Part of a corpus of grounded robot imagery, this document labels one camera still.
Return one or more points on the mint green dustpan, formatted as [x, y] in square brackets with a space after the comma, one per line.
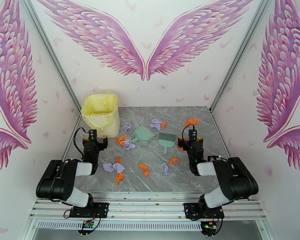
[143, 134]

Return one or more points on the orange paper scrap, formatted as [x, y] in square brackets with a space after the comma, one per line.
[144, 169]
[119, 178]
[173, 160]
[118, 159]
[120, 139]
[192, 121]
[163, 125]

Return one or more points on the cream plastic trash bin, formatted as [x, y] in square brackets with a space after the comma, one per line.
[110, 129]

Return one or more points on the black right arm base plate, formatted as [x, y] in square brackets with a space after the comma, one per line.
[191, 209]

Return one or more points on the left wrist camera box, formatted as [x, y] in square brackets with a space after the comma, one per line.
[93, 135]

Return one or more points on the aluminium mounting rail frame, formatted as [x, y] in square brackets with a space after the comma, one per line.
[150, 204]

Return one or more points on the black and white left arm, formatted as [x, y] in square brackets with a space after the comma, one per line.
[55, 181]

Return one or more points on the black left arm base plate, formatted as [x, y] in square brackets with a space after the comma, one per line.
[100, 209]

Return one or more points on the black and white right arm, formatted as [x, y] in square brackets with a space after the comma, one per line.
[237, 181]

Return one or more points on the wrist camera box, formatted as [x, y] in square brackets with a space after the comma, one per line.
[193, 135]
[93, 135]

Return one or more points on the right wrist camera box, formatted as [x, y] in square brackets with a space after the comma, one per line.
[193, 135]

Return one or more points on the aluminium table edge rail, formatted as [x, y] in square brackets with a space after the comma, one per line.
[220, 135]

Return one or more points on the mint green hand brush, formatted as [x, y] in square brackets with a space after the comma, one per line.
[166, 139]

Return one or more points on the yellow plastic bin bag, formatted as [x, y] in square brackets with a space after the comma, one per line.
[97, 104]

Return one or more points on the aluminium corner post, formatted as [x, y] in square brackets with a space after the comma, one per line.
[52, 59]
[242, 59]

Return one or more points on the purple paper scrap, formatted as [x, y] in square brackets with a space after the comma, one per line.
[165, 168]
[108, 167]
[129, 144]
[156, 123]
[127, 127]
[119, 167]

